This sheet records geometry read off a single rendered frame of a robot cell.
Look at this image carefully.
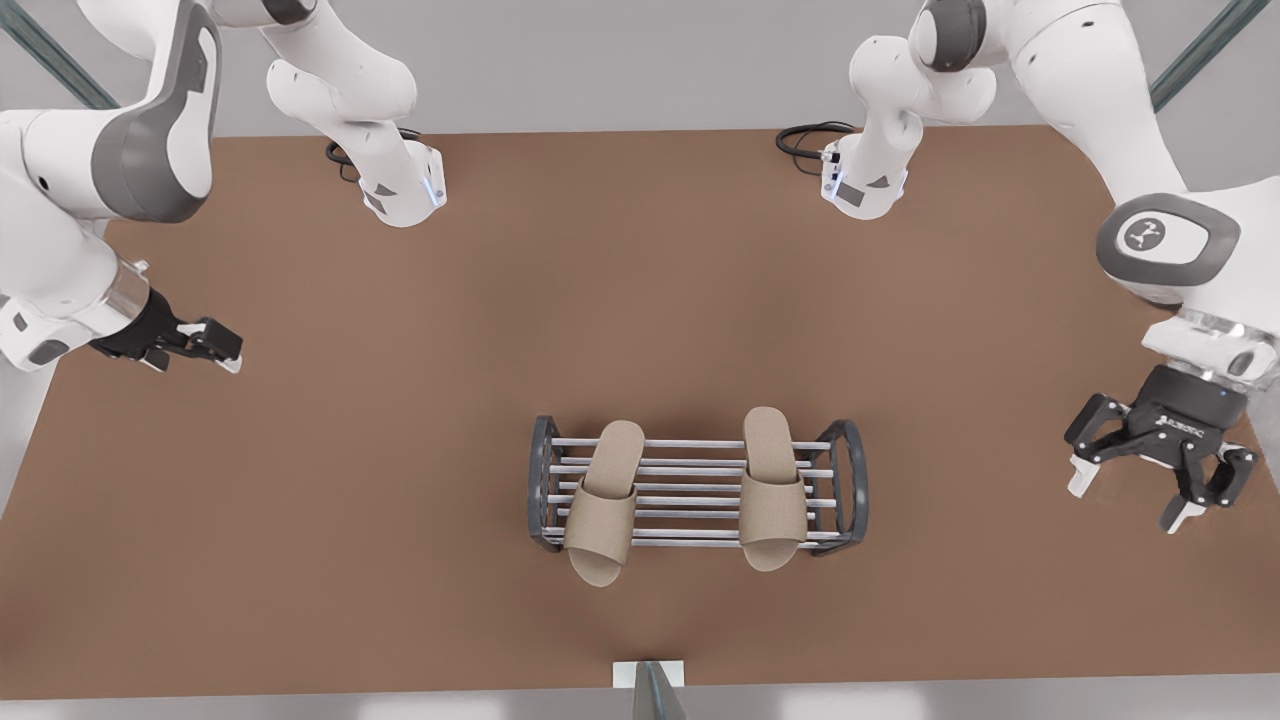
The beige slipper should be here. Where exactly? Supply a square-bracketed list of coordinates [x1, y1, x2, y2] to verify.
[562, 420, 647, 589]
[737, 405, 810, 574]

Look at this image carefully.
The silver frame post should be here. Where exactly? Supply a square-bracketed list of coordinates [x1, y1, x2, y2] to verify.
[1149, 0, 1272, 114]
[612, 659, 688, 720]
[0, 0, 120, 111]

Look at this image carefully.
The black cable loop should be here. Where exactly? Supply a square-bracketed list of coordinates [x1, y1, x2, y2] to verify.
[325, 127, 423, 185]
[775, 121, 860, 180]

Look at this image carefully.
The dark grey metal shoe rack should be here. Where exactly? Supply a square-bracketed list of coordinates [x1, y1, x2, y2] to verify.
[528, 414, 870, 558]

